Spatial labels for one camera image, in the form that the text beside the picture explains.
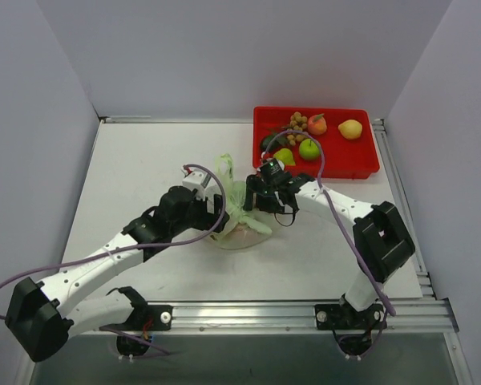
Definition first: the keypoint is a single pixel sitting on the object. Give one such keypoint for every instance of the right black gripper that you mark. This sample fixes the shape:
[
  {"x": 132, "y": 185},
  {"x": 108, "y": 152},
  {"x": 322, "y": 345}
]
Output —
[{"x": 257, "y": 192}]

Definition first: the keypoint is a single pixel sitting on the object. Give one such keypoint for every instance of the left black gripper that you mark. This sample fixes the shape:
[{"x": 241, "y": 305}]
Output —
[{"x": 215, "y": 206}]

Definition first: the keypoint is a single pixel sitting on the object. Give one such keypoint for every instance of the pale green plastic bag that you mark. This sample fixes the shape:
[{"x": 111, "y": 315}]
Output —
[{"x": 243, "y": 229}]

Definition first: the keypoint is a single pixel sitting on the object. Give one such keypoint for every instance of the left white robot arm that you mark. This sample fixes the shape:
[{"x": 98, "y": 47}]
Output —
[{"x": 44, "y": 315}]

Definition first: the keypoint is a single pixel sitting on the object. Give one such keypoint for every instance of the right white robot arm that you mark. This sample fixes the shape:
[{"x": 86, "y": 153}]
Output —
[{"x": 376, "y": 234}]

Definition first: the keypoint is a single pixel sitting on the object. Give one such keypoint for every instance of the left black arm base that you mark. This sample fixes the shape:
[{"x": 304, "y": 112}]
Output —
[{"x": 152, "y": 321}]

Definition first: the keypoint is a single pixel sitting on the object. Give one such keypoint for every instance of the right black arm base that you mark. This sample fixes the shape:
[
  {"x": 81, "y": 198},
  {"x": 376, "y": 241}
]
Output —
[{"x": 355, "y": 333}]

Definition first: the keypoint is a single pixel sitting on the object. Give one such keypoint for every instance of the green pear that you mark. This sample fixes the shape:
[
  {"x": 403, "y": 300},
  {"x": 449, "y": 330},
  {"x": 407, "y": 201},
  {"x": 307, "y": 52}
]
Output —
[{"x": 285, "y": 156}]

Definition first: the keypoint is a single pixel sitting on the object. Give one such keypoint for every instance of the green apple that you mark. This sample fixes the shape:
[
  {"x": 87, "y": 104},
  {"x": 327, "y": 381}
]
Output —
[{"x": 308, "y": 150}]

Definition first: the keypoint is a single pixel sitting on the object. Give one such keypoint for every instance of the dark green avocado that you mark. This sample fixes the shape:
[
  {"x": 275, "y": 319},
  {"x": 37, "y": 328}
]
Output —
[{"x": 269, "y": 144}]

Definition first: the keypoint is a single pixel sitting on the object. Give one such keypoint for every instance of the brown longan bunch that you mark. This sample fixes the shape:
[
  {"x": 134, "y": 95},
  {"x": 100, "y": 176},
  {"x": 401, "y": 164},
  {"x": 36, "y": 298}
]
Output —
[{"x": 297, "y": 124}]

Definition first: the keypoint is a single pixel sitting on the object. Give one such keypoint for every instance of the orange peach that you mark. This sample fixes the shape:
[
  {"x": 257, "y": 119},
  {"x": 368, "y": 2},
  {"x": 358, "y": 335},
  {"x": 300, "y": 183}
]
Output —
[{"x": 317, "y": 125}]

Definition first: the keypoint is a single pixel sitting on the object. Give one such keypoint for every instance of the yellow lemon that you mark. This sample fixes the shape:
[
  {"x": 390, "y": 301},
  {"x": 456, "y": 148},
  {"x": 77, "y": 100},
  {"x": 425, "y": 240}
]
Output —
[{"x": 350, "y": 129}]

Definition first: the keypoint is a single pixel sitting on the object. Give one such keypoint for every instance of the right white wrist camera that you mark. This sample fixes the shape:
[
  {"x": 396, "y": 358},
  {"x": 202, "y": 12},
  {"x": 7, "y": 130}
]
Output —
[{"x": 272, "y": 165}]

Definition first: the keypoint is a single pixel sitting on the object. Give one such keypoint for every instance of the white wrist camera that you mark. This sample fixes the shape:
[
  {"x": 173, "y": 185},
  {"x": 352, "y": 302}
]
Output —
[
  {"x": 272, "y": 165},
  {"x": 196, "y": 181}
]

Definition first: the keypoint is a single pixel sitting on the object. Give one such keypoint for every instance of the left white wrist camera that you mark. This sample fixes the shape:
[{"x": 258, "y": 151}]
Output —
[{"x": 196, "y": 181}]

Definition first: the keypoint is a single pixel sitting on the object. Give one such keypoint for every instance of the aluminium front rail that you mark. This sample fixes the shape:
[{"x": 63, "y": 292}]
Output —
[{"x": 297, "y": 317}]

